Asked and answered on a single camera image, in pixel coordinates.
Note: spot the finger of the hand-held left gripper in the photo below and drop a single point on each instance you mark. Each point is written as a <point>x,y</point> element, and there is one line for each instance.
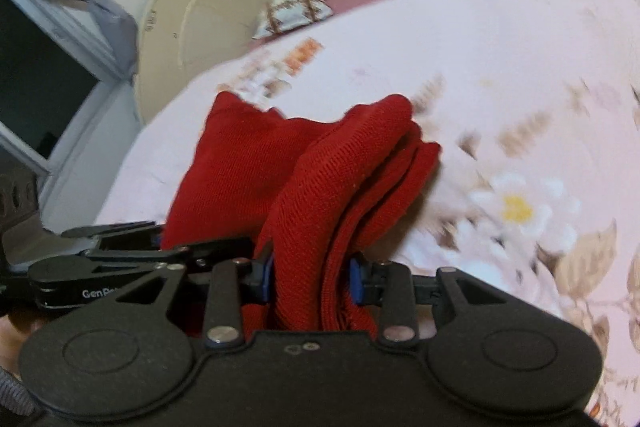
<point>115,234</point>
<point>210,252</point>

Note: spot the white floral bed sheet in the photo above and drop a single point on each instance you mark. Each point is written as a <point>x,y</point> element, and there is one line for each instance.
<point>500,82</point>

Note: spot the person's left forearm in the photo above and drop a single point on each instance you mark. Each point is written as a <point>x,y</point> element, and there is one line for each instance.
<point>12,392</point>

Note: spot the white framed window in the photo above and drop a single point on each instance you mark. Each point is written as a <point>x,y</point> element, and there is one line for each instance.
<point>35,82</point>

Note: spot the cream round headboard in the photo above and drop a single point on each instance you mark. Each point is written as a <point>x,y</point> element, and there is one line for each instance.
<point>200,22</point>

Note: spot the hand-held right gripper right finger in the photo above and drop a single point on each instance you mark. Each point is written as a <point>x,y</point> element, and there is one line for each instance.
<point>356,282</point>

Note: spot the white patterned pillow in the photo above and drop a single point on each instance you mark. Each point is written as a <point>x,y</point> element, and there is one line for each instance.
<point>295,14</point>

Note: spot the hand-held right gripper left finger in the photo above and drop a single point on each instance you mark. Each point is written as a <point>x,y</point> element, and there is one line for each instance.
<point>264,279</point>

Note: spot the red knit sweater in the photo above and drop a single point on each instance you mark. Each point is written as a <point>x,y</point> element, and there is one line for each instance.
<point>240,167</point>

